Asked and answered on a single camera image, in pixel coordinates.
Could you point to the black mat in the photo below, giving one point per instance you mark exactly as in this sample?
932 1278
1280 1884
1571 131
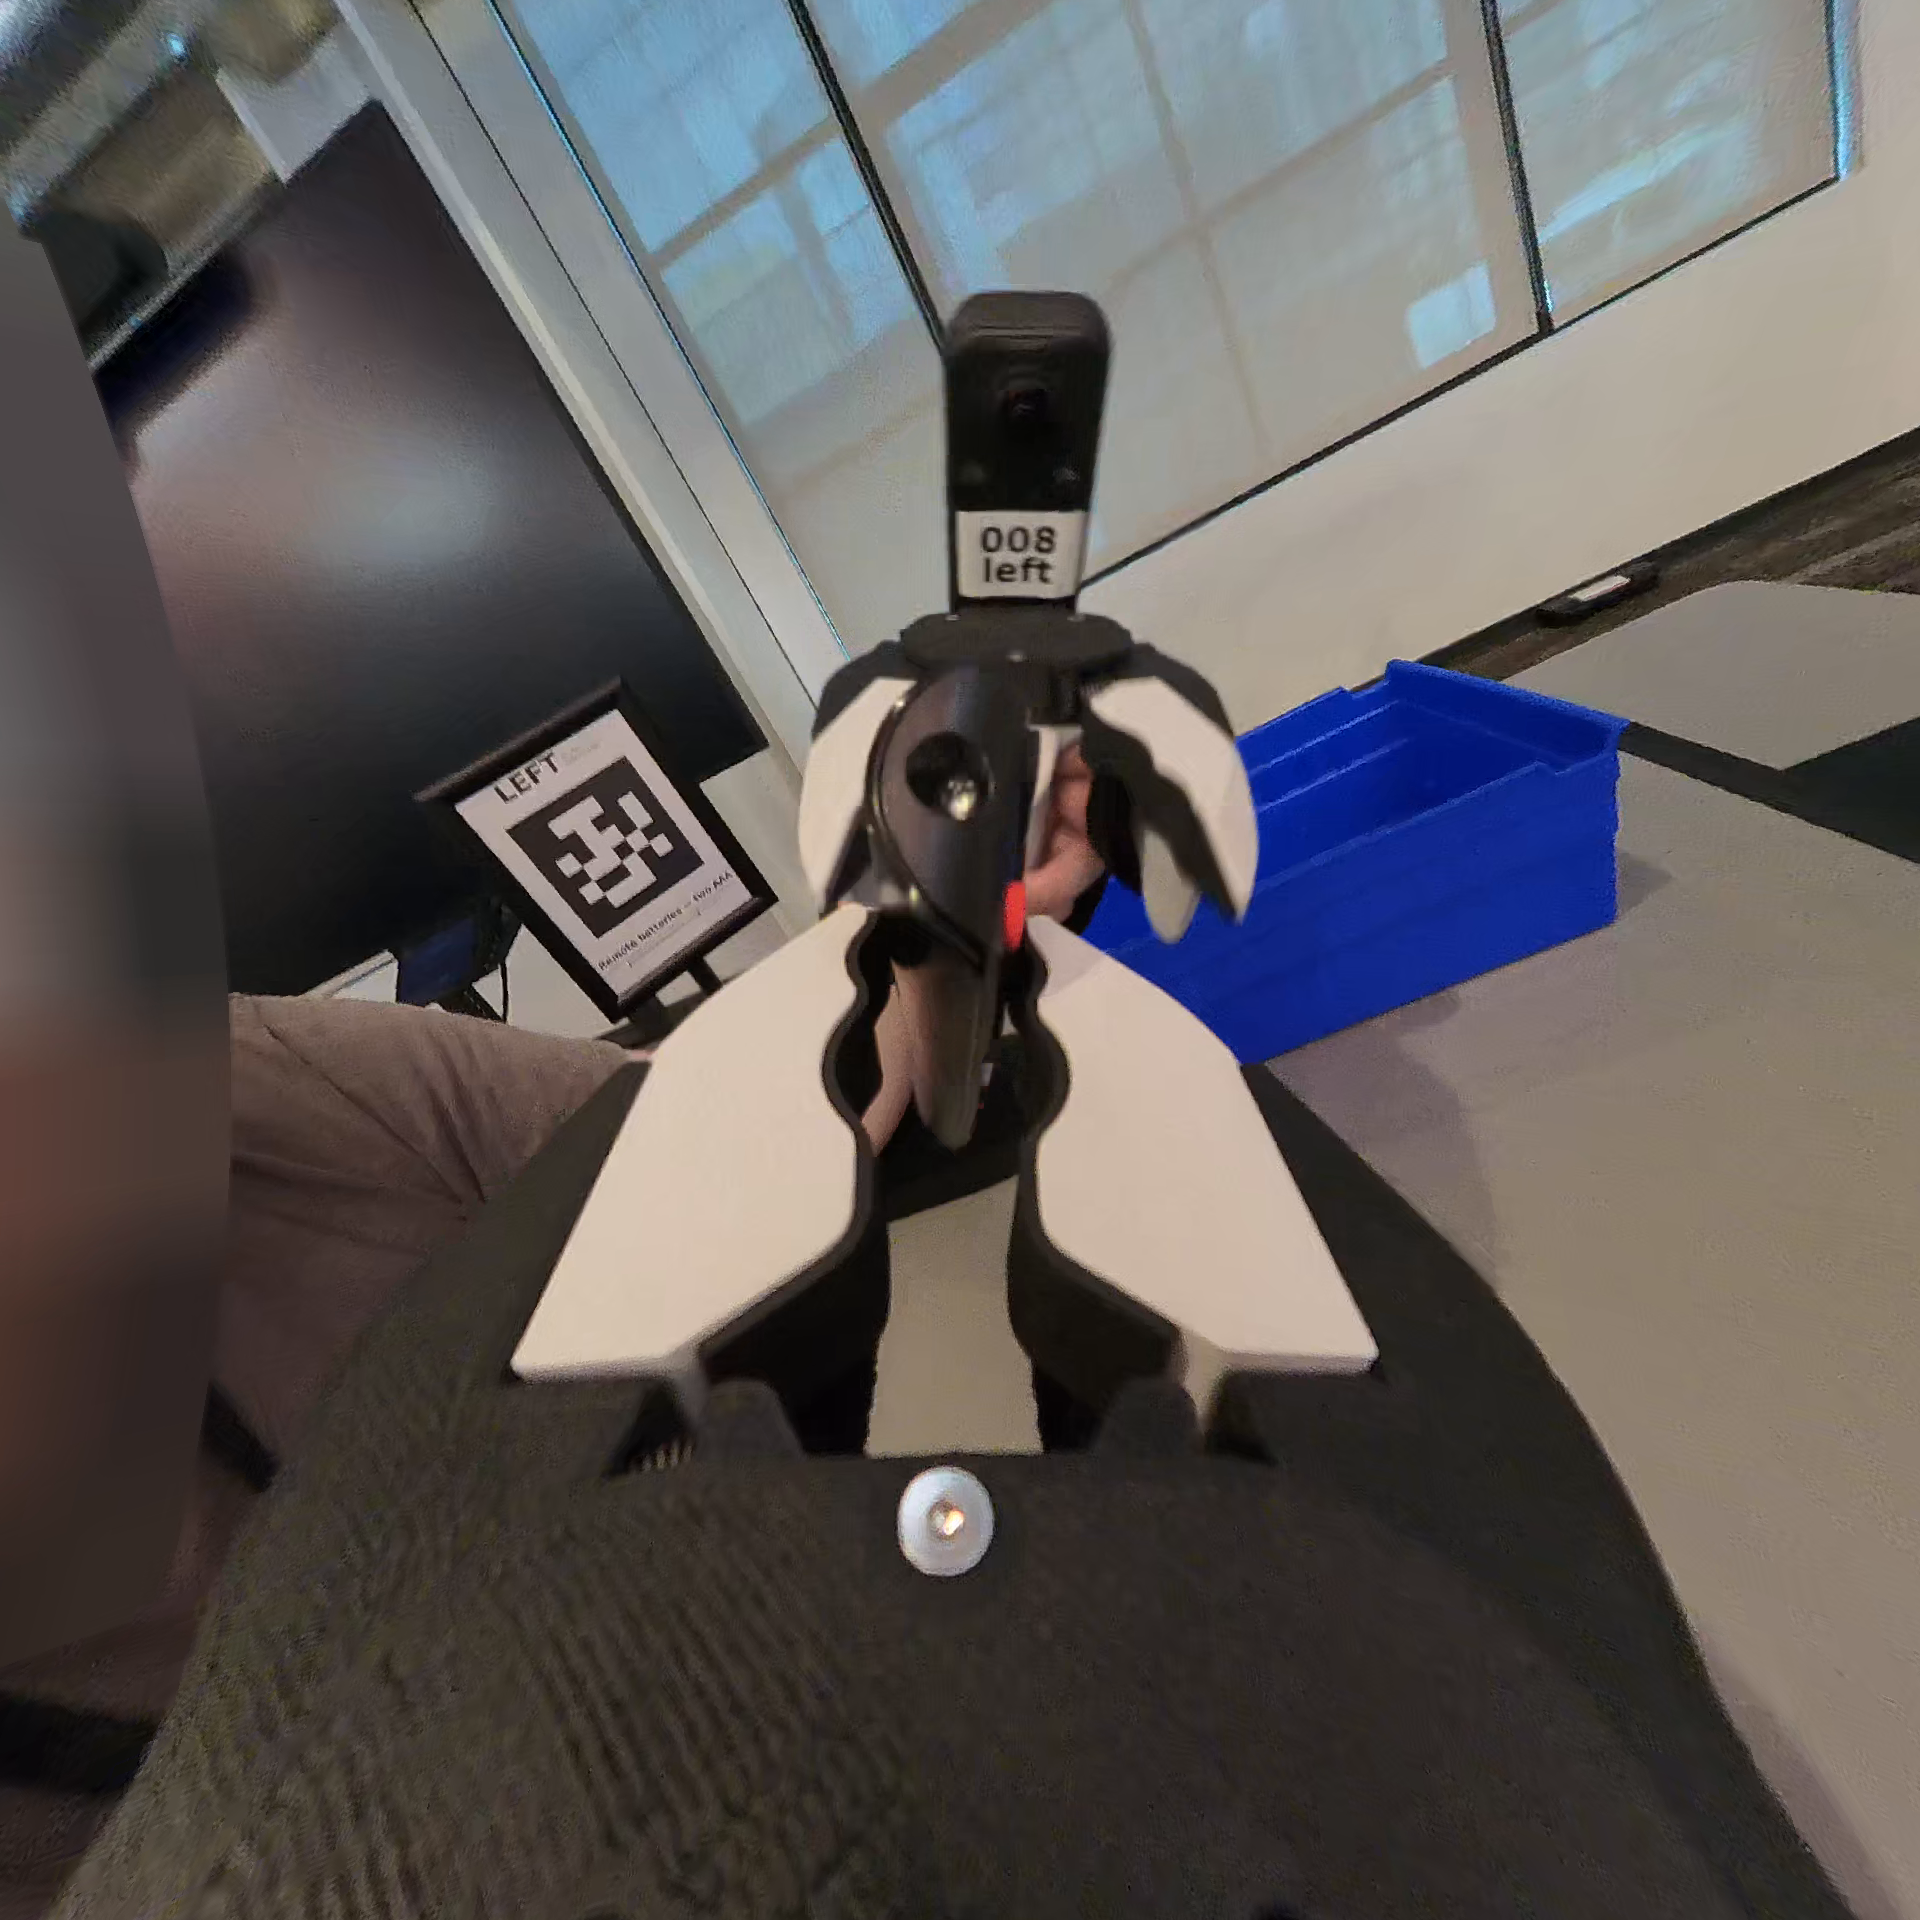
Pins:
1844 788

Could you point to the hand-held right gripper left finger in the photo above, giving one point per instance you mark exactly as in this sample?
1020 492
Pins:
706 1200

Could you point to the person's torso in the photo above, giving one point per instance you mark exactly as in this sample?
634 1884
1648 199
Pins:
394 1156

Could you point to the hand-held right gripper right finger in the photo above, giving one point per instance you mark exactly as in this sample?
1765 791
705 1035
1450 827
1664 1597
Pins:
1199 1200

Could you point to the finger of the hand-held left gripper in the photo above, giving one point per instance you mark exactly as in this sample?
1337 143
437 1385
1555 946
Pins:
835 795
1185 795

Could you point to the blue plastic bin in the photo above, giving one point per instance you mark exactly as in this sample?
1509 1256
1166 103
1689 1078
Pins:
1381 855

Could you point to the black floor outlet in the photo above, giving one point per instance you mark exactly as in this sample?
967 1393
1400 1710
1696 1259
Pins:
1598 592

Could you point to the white tag sign board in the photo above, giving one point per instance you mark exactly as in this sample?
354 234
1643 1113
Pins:
618 838

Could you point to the black remote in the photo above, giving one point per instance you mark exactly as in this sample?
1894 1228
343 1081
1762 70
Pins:
953 901

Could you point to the person's left hand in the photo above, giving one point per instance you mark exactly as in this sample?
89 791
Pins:
1074 837

